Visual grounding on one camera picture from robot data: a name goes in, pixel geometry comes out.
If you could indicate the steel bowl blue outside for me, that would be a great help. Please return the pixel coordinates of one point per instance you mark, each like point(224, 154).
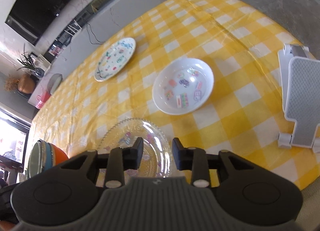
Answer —
point(49, 153)

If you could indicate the round grey stool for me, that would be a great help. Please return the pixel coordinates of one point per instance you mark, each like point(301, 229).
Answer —
point(55, 83)

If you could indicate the white grey folding stand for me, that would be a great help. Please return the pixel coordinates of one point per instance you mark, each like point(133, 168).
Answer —
point(302, 90)

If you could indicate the white sketch picture frame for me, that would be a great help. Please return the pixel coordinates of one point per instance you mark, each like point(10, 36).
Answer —
point(42, 61)

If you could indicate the black flat television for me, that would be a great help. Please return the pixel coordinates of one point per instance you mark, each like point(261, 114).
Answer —
point(42, 3)

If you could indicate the small white printed plate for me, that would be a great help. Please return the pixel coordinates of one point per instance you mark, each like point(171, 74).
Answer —
point(182, 88)

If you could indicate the green plant in glass vase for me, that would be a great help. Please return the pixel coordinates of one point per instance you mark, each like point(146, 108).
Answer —
point(30, 63)

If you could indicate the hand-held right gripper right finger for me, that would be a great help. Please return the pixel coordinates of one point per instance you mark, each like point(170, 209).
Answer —
point(178, 154)

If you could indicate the brown round vase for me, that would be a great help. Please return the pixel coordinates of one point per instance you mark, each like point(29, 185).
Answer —
point(27, 84)

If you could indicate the large white printed plate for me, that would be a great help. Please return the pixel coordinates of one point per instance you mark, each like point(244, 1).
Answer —
point(115, 59)

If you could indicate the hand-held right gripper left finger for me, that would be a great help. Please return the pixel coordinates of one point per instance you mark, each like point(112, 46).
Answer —
point(137, 153)

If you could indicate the yellow checkered tablecloth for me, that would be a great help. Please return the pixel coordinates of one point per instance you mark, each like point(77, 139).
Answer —
point(195, 25)

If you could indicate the dried flower bunch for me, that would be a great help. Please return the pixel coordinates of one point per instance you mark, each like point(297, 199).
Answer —
point(11, 83)

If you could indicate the white router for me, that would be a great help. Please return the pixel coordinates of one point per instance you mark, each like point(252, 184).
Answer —
point(75, 29)

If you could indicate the clear glass plate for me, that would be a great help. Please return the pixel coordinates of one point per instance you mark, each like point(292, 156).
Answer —
point(152, 133)

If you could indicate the pink photo card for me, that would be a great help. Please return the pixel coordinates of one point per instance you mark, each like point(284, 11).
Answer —
point(55, 50)

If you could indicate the pink gift box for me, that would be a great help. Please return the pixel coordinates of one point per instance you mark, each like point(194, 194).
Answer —
point(43, 99)

